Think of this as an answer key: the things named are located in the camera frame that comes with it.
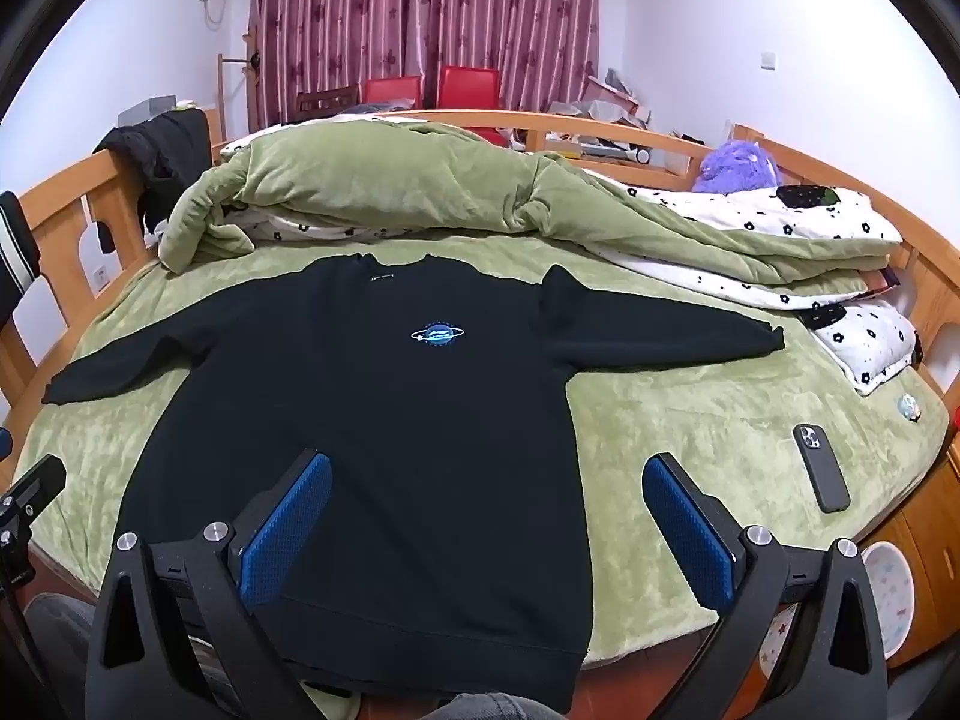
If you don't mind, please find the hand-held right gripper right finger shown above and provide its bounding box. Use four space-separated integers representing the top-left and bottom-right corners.
641 452 890 720

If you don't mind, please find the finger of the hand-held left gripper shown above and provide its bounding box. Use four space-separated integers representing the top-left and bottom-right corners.
0 454 68 586

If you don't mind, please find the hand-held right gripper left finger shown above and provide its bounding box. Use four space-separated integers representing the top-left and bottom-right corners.
85 448 353 720

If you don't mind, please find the black sweatshirt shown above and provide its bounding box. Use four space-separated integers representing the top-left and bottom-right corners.
41 253 785 695

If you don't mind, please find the green plush bed sheet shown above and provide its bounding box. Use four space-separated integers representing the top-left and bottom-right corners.
15 232 950 720

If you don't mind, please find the black smartphone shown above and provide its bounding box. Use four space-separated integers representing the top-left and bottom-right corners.
793 424 852 513

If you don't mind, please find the white round patterned plate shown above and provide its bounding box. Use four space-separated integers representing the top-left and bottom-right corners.
859 544 916 657

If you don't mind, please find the black white striped cloth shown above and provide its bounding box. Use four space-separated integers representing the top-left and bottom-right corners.
0 191 42 293

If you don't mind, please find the wooden cabinet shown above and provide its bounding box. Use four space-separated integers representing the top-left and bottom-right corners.
862 450 960 691

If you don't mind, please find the white flower print pillow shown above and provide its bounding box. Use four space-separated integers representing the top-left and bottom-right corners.
799 300 922 397

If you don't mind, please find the black jacket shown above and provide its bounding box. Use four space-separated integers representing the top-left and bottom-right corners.
91 109 215 256

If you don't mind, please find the green quilt with flowered lining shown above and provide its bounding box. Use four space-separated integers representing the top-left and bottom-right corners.
157 116 905 308

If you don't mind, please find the purple plush toy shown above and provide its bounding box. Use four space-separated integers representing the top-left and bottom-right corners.
691 139 782 194

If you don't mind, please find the grey box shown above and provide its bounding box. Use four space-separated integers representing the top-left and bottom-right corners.
118 95 177 125

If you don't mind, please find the pile of boxes and papers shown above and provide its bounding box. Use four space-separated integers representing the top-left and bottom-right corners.
547 67 661 162

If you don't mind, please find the dark wooden chair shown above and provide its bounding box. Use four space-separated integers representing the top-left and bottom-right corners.
295 86 361 123

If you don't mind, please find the wooden coat rack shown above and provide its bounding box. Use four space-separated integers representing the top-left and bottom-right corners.
216 22 263 140

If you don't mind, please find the red chair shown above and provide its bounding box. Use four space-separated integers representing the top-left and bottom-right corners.
436 65 502 143
360 75 422 110

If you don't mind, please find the maroon flower print curtain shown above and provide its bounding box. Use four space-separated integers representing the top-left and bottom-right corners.
247 0 601 128

